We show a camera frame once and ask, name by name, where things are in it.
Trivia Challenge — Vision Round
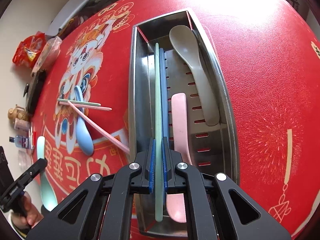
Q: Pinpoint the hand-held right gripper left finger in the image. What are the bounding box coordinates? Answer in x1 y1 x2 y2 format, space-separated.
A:
26 137 157 240

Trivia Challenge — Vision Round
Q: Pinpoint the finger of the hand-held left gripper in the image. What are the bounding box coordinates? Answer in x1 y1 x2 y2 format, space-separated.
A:
14 158 48 183

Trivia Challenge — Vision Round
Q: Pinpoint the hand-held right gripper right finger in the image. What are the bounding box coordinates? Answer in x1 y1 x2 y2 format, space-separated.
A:
162 137 292 240

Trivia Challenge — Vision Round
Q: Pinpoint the mint green spoon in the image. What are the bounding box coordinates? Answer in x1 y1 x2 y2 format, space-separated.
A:
37 136 58 212

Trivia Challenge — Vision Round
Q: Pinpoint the pink spoon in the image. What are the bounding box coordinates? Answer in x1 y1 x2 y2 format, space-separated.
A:
171 93 193 224

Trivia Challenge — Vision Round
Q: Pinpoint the metal utensil tray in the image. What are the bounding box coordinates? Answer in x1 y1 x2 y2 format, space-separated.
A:
128 8 240 233

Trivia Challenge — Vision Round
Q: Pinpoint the pink chopstick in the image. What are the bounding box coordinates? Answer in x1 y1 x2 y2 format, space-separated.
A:
68 101 130 153
60 101 112 111

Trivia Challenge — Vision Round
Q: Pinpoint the green chopstick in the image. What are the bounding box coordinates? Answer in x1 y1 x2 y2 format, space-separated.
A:
154 42 164 223
57 99 101 106

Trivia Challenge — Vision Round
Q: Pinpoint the blue spoon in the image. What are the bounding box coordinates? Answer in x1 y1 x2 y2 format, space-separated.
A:
73 85 95 155

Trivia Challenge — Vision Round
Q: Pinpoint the blue chopstick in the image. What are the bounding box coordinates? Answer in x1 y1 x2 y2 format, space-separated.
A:
159 47 169 207

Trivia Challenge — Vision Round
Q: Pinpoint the grey spoon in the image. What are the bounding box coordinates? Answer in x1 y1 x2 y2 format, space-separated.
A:
169 25 220 127

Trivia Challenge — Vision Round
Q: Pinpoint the person's left hand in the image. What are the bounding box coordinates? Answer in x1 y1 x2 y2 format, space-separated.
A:
11 195 44 233

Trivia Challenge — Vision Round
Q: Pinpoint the small clear blue bottle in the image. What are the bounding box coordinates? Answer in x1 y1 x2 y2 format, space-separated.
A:
9 135 34 148

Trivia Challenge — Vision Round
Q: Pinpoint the small pale cup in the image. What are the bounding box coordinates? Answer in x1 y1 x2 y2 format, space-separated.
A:
14 118 29 130

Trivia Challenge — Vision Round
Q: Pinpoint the small tan figurine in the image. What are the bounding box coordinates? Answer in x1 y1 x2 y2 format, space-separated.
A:
7 104 32 120

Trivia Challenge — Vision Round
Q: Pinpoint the black flat object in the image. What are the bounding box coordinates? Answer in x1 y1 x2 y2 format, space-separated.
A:
25 70 47 114

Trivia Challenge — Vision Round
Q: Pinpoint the clear plastic food container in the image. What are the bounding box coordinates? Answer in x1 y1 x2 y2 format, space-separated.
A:
31 36 63 77

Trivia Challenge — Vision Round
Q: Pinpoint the red snack bag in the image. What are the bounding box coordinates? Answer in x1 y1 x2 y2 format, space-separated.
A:
13 31 47 68

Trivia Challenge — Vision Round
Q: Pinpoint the red printed table mat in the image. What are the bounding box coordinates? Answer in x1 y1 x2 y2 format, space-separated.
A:
31 0 320 240

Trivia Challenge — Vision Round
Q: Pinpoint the grey flat board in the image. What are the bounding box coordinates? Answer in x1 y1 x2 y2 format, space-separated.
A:
45 0 105 37

